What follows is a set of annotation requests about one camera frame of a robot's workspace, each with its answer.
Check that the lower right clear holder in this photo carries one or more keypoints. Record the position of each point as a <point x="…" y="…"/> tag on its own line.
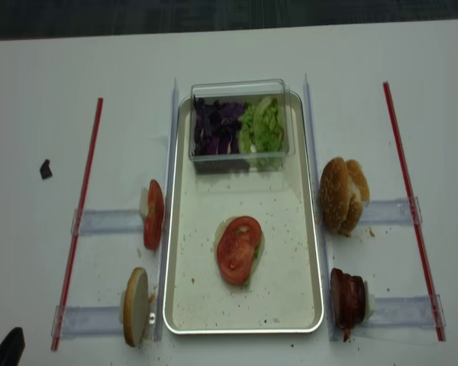
<point x="394" y="312"/>

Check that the sliced meat patties stack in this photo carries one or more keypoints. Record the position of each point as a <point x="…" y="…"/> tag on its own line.
<point x="349" y="301"/>

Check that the sesame bun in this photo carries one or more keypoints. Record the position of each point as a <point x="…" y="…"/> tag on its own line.
<point x="359" y="197"/>
<point x="335" y="193"/>

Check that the bottom bun on tray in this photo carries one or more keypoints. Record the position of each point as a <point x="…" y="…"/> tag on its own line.
<point x="259" y="251"/>

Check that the red strip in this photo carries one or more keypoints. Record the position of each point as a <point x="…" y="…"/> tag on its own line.
<point x="435" y="303"/>
<point x="58" y="319"/>

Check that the white stop block tomato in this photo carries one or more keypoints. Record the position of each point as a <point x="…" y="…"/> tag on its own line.
<point x="143" y="205"/>

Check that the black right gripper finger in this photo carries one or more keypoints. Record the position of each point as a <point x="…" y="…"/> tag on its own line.
<point x="12" y="347"/>

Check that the green lettuce in container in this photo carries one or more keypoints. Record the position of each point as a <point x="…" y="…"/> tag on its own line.
<point x="261" y="130"/>

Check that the clear holder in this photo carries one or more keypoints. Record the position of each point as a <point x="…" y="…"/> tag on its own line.
<point x="71" y="322"/>
<point x="400" y="211"/>
<point x="394" y="312"/>
<point x="96" y="222"/>

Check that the bun half standing left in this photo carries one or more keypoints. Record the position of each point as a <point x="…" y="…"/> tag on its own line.
<point x="136" y="306"/>

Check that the right red strip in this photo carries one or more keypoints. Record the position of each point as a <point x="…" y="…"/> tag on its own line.
<point x="435" y="303"/>

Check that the purple cabbage leaves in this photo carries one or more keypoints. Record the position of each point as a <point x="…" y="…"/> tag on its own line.
<point x="216" y="127"/>

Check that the clear plastic container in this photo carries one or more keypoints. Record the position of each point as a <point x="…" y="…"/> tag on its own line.
<point x="240" y="92"/>

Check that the sesame bun front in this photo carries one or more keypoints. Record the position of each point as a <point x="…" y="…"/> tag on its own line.
<point x="335" y="193"/>

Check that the purple cabbage scrap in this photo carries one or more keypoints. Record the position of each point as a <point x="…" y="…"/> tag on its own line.
<point x="45" y="171"/>

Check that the sesame bun rear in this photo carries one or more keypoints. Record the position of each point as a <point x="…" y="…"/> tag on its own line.
<point x="359" y="197"/>

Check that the lettuce leaf on bun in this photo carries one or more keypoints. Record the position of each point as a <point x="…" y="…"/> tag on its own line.
<point x="254" y="264"/>

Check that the upper left clear holder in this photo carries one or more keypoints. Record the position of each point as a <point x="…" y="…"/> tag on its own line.
<point x="96" y="222"/>

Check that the white stop block meat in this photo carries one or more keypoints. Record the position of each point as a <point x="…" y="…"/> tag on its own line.
<point x="370" y="305"/>

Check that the upper right clear holder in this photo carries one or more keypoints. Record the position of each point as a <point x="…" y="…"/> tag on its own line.
<point x="400" y="211"/>

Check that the remaining tomato slices stack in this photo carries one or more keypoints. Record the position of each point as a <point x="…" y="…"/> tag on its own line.
<point x="153" y="221"/>

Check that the lower left clear holder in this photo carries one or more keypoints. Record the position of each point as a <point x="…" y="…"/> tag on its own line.
<point x="71" y="322"/>

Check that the left red strip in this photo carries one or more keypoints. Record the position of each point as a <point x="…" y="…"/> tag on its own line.
<point x="58" y="319"/>

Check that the red tomato slice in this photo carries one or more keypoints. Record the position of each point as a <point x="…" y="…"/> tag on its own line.
<point x="238" y="249"/>

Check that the metal baking tray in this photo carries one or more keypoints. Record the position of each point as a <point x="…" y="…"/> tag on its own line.
<point x="284" y="294"/>

